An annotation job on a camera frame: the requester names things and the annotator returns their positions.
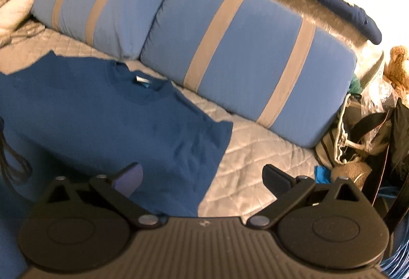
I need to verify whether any navy blue t-shirt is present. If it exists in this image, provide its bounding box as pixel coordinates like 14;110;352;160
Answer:
0;52;234;270

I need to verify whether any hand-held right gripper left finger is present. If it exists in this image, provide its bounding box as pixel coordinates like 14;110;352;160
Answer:
44;162;162;229

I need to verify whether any brown teddy bear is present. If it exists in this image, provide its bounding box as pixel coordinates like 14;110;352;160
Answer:
383;46;409;97

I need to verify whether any clear plastic bag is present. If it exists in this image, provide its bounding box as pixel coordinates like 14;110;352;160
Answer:
361;77;394;126

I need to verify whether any striped canvas rope-handle bag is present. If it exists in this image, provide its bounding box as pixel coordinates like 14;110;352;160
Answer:
316;94;363;168

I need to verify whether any black bag with straps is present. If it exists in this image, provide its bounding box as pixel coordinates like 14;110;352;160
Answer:
345;98;409;235

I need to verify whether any blue grey-striped pillow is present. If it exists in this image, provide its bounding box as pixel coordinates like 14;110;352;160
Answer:
141;0;358;149
30;0;176;60

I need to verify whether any bright blue cloth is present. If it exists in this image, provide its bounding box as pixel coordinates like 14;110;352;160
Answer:
315;165;332;184

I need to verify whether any teal cloth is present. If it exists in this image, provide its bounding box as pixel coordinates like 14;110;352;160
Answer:
348;74;363;95

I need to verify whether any blue cable coil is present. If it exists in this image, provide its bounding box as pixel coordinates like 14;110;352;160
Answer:
374;183;409;279

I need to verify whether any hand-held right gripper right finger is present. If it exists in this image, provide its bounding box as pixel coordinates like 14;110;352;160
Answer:
246;164;365;229

